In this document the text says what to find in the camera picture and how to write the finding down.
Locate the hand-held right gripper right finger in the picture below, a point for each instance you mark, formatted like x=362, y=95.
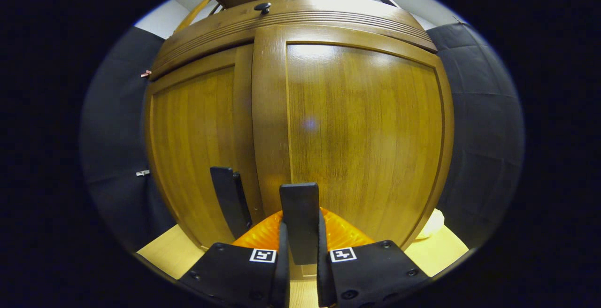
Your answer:
x=322, y=275

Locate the white clip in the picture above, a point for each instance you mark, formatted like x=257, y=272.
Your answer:
x=142, y=173

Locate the black drawer knob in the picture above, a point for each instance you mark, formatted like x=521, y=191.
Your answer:
x=262, y=6

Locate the wooden cabinet drawer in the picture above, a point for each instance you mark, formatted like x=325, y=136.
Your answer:
x=328, y=12

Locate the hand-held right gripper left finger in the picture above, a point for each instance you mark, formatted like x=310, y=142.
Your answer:
x=284, y=270

